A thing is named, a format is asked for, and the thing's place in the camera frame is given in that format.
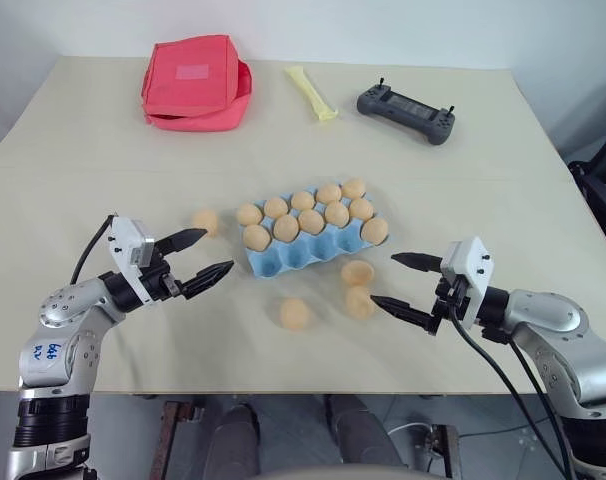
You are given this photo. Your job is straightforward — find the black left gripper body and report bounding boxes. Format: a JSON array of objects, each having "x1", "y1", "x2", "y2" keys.
[{"x1": 143, "y1": 249, "x2": 187, "y2": 302}]

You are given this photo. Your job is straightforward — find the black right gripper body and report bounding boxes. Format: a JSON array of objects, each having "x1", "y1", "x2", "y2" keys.
[{"x1": 429, "y1": 276, "x2": 473, "y2": 336}]

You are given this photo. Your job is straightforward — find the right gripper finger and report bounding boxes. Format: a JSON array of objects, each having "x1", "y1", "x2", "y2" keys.
[
  {"x1": 370, "y1": 294, "x2": 437, "y2": 335},
  {"x1": 390, "y1": 251, "x2": 444, "y2": 274}
]

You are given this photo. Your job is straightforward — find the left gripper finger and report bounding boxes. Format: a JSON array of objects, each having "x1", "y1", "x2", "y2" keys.
[
  {"x1": 180, "y1": 259, "x2": 236, "y2": 301},
  {"x1": 155, "y1": 227, "x2": 208, "y2": 258}
]

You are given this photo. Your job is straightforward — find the blue egg tray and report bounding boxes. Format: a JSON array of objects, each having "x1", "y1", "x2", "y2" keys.
[{"x1": 235, "y1": 187, "x2": 391, "y2": 278}]

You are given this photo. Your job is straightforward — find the dark grey rounded shape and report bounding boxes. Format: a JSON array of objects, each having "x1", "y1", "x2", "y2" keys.
[
  {"x1": 327, "y1": 394, "x2": 412, "y2": 472},
  {"x1": 210, "y1": 403, "x2": 262, "y2": 480}
]

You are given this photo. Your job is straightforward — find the rusty metal table leg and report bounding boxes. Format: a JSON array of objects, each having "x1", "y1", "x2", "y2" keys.
[
  {"x1": 149, "y1": 399, "x2": 207, "y2": 480},
  {"x1": 427, "y1": 423, "x2": 465, "y2": 480}
]

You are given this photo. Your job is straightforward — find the grey handheld controller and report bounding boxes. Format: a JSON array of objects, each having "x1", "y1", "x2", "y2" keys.
[{"x1": 356, "y1": 76, "x2": 459, "y2": 147}]

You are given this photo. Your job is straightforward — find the red fabric bag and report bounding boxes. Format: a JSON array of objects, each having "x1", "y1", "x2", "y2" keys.
[{"x1": 141, "y1": 33, "x2": 255, "y2": 133}]

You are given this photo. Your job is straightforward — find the black chair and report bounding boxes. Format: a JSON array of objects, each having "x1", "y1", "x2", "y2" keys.
[{"x1": 566, "y1": 119, "x2": 606, "y2": 262}]

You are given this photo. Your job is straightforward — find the yellow plastic tool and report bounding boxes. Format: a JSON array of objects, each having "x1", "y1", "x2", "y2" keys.
[{"x1": 283, "y1": 65, "x2": 341, "y2": 125}]

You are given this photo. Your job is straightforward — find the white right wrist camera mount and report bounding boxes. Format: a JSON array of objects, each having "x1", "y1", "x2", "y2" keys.
[{"x1": 439, "y1": 236, "x2": 495, "y2": 329}]

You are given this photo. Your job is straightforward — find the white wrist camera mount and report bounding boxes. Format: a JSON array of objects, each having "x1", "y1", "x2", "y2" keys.
[
  {"x1": 439, "y1": 236, "x2": 495, "y2": 329},
  {"x1": 106, "y1": 215, "x2": 157, "y2": 305}
]

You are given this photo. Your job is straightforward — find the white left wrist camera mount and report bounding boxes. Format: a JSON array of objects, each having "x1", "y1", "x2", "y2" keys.
[{"x1": 106, "y1": 215, "x2": 157, "y2": 305}]

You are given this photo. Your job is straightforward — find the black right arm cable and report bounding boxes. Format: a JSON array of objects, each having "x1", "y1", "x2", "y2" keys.
[
  {"x1": 448, "y1": 309, "x2": 572, "y2": 480},
  {"x1": 506, "y1": 338, "x2": 582, "y2": 480}
]

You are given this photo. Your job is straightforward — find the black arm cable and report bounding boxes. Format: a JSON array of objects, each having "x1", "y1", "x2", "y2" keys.
[
  {"x1": 448, "y1": 309, "x2": 572, "y2": 480},
  {"x1": 70, "y1": 214, "x2": 119, "y2": 286},
  {"x1": 506, "y1": 338, "x2": 582, "y2": 480}
]

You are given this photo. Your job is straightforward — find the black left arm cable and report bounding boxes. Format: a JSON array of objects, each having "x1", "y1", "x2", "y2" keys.
[{"x1": 70, "y1": 214, "x2": 119, "y2": 286}]

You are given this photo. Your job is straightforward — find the white floor cable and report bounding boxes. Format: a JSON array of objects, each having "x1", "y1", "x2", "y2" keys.
[{"x1": 386, "y1": 421, "x2": 437, "y2": 457}]

